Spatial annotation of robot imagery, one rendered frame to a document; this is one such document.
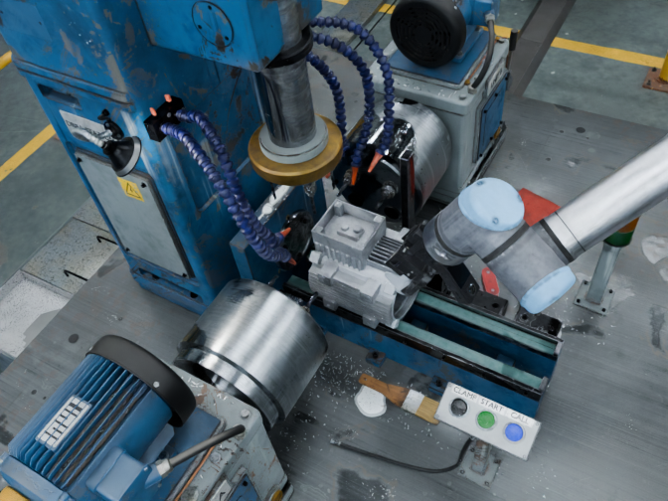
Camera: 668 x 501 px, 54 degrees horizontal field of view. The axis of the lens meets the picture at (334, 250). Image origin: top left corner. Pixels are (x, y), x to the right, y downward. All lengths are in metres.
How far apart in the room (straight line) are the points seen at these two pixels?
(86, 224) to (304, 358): 1.52
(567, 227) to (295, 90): 0.51
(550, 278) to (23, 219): 2.80
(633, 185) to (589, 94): 2.45
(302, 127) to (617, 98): 2.59
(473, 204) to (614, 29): 3.17
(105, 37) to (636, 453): 1.26
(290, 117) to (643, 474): 0.98
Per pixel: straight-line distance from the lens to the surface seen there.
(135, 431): 1.00
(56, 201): 3.44
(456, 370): 1.45
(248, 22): 1.00
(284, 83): 1.12
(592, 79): 3.70
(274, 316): 1.21
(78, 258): 2.50
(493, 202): 1.01
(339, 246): 1.33
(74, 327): 1.81
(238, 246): 1.35
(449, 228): 1.04
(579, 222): 1.16
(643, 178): 1.17
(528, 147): 2.03
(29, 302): 2.52
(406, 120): 1.54
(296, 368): 1.23
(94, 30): 1.11
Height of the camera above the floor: 2.14
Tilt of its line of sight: 50 degrees down
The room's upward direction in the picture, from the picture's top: 9 degrees counter-clockwise
